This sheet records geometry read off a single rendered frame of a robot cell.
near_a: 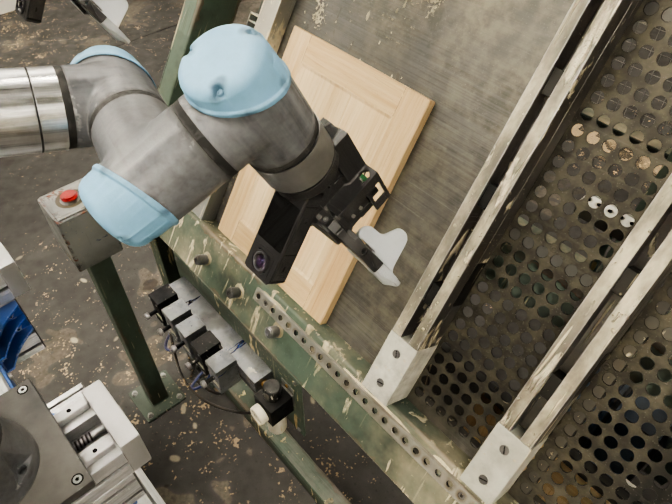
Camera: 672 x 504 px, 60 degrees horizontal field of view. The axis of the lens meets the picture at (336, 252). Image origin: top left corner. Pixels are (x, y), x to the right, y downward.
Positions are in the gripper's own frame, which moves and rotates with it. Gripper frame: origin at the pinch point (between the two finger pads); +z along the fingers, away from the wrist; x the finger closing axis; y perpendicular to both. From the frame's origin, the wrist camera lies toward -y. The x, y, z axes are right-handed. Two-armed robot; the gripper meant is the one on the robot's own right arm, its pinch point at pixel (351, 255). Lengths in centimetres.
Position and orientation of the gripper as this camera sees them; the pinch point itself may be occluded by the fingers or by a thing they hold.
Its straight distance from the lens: 73.4
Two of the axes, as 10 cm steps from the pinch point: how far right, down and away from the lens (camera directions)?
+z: 3.4, 3.8, 8.6
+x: -6.7, -5.4, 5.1
